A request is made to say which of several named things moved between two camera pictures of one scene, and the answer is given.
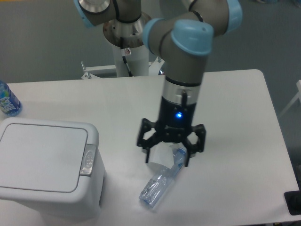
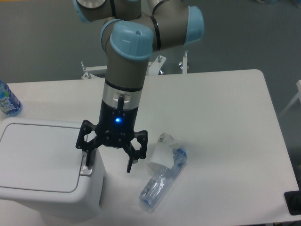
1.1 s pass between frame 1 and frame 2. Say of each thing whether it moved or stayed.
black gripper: moved
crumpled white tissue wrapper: stayed
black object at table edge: stayed
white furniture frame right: stayed
